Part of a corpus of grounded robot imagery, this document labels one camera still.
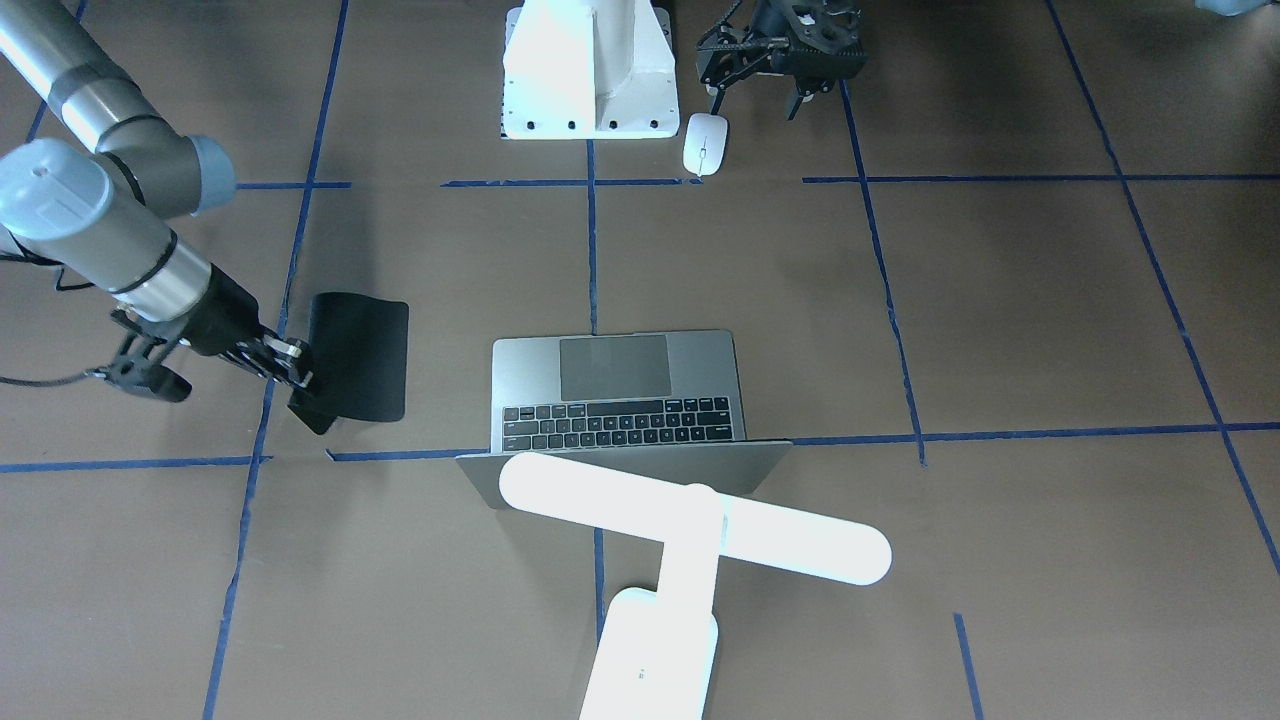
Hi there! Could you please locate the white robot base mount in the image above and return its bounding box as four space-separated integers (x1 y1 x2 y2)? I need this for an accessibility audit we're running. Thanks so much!
500 1 681 141

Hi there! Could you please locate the black camera on bracket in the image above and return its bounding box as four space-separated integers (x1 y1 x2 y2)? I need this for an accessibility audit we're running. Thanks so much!
90 331 192 404

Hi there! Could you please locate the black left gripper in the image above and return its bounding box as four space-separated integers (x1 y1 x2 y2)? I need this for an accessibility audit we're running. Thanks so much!
696 1 867 120

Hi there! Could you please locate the white computer mouse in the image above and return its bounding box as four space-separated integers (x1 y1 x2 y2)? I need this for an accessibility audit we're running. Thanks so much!
682 113 730 178

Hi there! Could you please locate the black mouse pad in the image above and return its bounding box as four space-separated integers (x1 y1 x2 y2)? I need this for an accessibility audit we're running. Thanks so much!
307 291 410 423

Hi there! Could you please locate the grey laptop computer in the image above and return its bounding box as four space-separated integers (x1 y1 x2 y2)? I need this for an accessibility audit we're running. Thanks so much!
457 329 792 509

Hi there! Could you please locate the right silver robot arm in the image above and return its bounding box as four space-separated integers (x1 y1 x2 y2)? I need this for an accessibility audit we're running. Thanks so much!
1 1 317 404

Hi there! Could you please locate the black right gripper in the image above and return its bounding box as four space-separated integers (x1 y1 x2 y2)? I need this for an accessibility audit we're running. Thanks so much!
205 319 337 436

